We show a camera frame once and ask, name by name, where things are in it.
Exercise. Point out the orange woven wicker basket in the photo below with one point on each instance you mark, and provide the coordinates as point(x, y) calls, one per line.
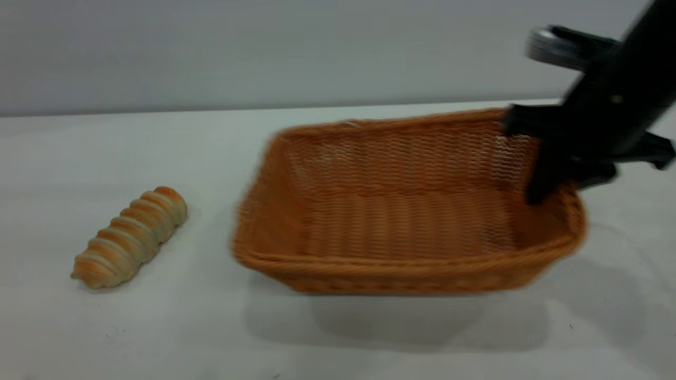
point(401, 227)

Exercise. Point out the striped spiral bread roll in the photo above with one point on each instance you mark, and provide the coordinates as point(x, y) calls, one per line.
point(129, 237)

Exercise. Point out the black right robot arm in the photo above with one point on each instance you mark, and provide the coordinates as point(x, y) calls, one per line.
point(655, 37)

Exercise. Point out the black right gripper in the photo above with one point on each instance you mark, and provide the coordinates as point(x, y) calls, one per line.
point(607, 116)

